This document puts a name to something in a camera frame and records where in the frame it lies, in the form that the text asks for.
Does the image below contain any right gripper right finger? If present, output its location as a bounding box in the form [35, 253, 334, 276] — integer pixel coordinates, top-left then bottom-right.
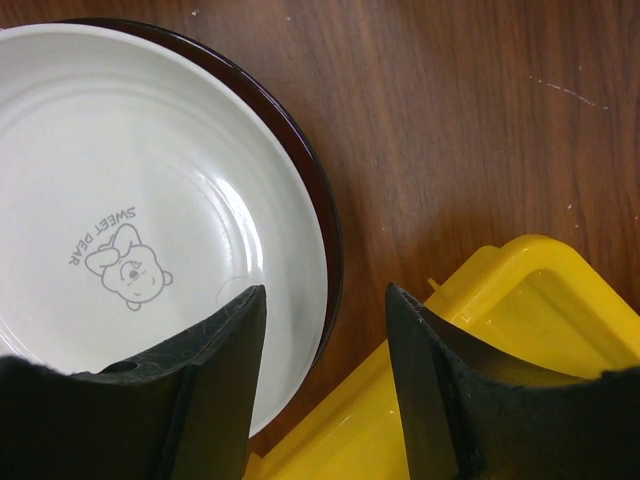
[385, 284, 639, 479]

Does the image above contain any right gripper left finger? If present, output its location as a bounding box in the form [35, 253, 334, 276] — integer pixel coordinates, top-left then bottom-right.
[1, 286, 267, 479]

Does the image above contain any white bear print plate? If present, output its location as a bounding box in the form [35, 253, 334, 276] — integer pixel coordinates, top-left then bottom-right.
[1, 24, 329, 433]

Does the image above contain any dark bottom plate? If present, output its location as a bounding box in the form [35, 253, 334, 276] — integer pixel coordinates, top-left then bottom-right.
[54, 17, 345, 371]

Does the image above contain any yellow plastic tray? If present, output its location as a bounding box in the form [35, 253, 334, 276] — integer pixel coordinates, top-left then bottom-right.
[246, 235, 639, 479]

